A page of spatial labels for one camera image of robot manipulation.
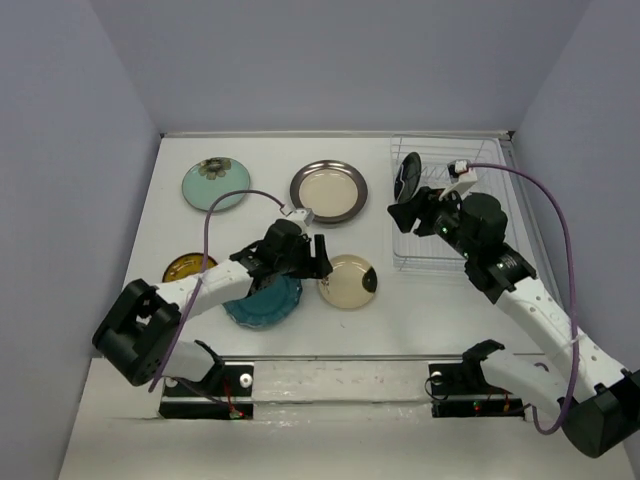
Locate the brown rimmed cream plate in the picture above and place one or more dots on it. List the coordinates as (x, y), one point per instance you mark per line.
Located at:
(333, 190)

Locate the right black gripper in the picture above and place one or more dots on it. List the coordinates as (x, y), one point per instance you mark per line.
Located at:
(425, 203)

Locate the teal scalloped plate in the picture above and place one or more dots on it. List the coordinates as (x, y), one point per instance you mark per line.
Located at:
(268, 307)

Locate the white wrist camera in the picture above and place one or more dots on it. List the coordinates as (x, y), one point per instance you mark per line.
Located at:
(302, 218)
(462, 178)

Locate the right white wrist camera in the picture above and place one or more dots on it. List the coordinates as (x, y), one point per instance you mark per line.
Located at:
(462, 178)

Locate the light green floral plate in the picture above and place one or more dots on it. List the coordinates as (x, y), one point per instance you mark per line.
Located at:
(211, 178)

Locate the cream plate with black spot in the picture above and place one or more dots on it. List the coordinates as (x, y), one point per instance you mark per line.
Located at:
(352, 283)

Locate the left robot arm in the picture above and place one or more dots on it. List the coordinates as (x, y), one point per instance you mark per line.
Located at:
(140, 334)

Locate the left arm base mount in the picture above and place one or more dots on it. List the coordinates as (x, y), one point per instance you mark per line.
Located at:
(229, 399)

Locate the yellow amber plate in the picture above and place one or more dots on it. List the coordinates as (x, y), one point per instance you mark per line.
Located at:
(187, 265)

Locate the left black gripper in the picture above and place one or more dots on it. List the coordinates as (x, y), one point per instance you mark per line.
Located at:
(312, 267)

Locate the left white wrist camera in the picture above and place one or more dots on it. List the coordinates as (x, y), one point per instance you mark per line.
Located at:
(302, 218)

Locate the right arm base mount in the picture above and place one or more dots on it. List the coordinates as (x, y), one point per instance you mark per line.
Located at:
(452, 396)

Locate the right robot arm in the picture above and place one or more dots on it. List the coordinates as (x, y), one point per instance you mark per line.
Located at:
(596, 395)

